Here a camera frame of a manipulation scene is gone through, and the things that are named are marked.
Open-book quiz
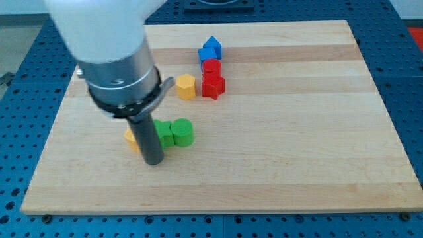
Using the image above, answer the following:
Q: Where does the blue cube block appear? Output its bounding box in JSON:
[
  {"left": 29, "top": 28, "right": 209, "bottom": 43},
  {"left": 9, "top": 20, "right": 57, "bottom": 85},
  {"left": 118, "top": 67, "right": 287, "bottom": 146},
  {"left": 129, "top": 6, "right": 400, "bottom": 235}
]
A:
[{"left": 198, "top": 48, "right": 217, "bottom": 70}]

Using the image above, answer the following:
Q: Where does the blue pentagon block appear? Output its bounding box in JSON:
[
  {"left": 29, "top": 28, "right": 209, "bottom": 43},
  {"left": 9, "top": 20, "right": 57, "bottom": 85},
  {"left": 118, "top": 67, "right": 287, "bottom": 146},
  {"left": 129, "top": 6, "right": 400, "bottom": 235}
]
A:
[{"left": 202, "top": 36, "right": 223, "bottom": 60}]

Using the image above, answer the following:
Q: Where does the green star block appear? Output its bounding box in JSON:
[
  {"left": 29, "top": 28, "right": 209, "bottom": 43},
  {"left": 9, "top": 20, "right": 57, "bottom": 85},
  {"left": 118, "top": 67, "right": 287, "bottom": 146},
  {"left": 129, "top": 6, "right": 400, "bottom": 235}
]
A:
[{"left": 153, "top": 119, "right": 175, "bottom": 149}]

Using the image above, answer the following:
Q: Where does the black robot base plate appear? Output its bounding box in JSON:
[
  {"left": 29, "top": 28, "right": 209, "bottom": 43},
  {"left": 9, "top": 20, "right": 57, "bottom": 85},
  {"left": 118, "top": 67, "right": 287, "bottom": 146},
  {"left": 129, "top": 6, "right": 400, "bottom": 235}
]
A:
[{"left": 184, "top": 0, "right": 255, "bottom": 13}]

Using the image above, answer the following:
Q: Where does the red star block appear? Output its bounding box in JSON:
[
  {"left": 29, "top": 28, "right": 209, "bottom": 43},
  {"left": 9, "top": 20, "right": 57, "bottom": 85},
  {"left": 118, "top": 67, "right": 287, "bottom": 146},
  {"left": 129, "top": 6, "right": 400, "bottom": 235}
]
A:
[{"left": 202, "top": 74, "right": 225, "bottom": 100}]

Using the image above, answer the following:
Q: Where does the yellow heart block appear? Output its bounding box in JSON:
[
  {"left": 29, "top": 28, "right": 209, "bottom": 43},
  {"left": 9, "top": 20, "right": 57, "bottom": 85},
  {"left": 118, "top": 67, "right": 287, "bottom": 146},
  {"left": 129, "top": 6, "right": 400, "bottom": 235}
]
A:
[{"left": 124, "top": 128, "right": 141, "bottom": 153}]

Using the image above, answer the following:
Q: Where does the red cylinder block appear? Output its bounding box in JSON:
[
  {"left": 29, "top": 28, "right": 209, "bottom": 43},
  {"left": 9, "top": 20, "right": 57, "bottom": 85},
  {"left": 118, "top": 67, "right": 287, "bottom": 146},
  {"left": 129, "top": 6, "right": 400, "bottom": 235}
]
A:
[{"left": 202, "top": 58, "right": 221, "bottom": 76}]

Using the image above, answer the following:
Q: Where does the green cylinder block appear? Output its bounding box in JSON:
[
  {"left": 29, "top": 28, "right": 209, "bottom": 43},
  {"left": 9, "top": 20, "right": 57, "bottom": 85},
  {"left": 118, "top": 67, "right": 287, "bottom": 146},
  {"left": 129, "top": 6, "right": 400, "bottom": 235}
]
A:
[{"left": 171, "top": 118, "right": 194, "bottom": 147}]

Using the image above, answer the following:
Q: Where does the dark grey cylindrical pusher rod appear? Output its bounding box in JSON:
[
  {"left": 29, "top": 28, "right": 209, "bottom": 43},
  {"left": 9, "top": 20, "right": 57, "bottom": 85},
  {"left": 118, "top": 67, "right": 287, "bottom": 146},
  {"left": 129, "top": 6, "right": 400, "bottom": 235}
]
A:
[{"left": 128, "top": 114, "right": 164, "bottom": 165}]

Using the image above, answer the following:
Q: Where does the light wooden board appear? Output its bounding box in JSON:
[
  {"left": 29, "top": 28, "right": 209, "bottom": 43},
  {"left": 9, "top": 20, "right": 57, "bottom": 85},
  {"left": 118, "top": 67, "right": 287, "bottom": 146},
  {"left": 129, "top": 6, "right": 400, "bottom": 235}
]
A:
[{"left": 21, "top": 20, "right": 422, "bottom": 215}]

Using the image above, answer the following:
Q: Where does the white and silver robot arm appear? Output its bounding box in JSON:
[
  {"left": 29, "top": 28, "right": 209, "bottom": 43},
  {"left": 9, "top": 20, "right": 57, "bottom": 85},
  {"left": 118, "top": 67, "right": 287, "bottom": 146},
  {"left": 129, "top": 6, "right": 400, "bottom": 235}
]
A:
[{"left": 44, "top": 0, "right": 174, "bottom": 119}]

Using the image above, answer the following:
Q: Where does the yellow hexagon block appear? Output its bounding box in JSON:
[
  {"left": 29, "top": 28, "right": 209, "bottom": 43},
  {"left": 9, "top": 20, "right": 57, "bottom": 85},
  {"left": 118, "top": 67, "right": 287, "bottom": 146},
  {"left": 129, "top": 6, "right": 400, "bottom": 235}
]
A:
[{"left": 176, "top": 74, "right": 196, "bottom": 100}]

